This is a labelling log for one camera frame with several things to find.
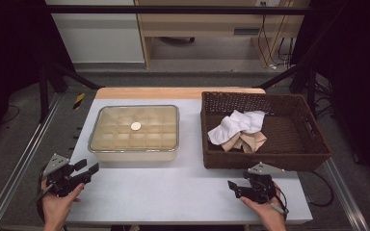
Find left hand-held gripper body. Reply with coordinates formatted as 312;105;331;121
42;153;90;197

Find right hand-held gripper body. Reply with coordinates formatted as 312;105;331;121
242;162;285;205

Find cream divided storage box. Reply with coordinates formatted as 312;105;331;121
88;105;180;163

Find white sock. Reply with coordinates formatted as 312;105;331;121
234;110;267;135
207;115;254;146

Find brown wicker basket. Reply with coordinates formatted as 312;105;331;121
200;90;332;172

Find clear plastic box lid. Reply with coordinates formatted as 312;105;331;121
88;105;180;153

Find person's left hand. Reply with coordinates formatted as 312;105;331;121
40;180;86;223

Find person's right hand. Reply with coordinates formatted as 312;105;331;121
239;182;287;226

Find yellow black striped tape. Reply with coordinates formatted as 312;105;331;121
72;92;87;111

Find white cabinet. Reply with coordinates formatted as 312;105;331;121
44;0;146;64

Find black curtain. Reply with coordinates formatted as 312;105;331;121
290;0;370;187
0;0;76;152

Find light wooden desk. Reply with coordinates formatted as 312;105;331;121
134;0;311;69

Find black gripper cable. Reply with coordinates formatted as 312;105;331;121
269;186;290;222
36;169;52;231

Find aluminium rail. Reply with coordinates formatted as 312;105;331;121
322;158;370;231
0;92;64;231

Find black floor cable loop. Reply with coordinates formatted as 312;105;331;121
306;170;335;208

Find black metal frame stand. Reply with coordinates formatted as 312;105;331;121
253;62;319;118
38;62;101;123

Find thin black floor cable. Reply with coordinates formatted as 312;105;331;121
1;105;21;124

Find tangled black floor cables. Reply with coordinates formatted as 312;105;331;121
313;80;334;120

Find black cable bundle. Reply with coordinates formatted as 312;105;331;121
277;37;297;65

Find yellow cable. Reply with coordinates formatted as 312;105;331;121
258;0;293;66

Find thin black hanging cable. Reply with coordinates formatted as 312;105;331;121
259;2;270;65

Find black horizontal frame bar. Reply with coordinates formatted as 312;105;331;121
42;4;314;16

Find white wall socket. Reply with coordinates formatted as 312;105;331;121
255;0;281;8

